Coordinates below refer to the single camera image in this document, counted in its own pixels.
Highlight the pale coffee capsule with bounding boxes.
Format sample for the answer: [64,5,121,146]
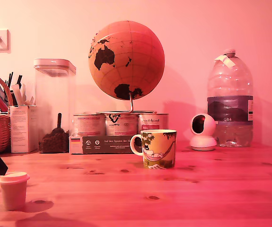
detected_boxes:
[0,171,30,211]

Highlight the cartoon print coffee mug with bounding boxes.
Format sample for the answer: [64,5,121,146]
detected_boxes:
[130,129,177,170]

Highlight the dark cardboard tray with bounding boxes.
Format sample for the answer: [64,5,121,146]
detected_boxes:
[69,135,143,155]

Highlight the printed tin can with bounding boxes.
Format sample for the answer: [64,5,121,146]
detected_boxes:
[138,113,169,133]
[105,112,139,137]
[73,113,107,137]

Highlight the large clear water bottle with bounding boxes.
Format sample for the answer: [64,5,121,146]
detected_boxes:
[207,49,254,148]

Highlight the small white round camera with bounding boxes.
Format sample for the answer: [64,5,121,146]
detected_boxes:
[189,113,218,151]

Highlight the coffee beans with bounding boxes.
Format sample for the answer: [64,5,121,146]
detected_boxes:
[38,131,70,153]

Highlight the cork globe on metal stand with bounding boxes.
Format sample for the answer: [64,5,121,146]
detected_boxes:
[88,20,166,114]

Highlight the clear jar with white lid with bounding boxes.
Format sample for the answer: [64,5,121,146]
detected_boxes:
[33,58,77,154]

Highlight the dark scoop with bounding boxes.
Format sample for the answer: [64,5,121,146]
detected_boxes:
[52,113,64,135]

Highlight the white carton box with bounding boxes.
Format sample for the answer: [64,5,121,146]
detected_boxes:
[9,105,39,153]

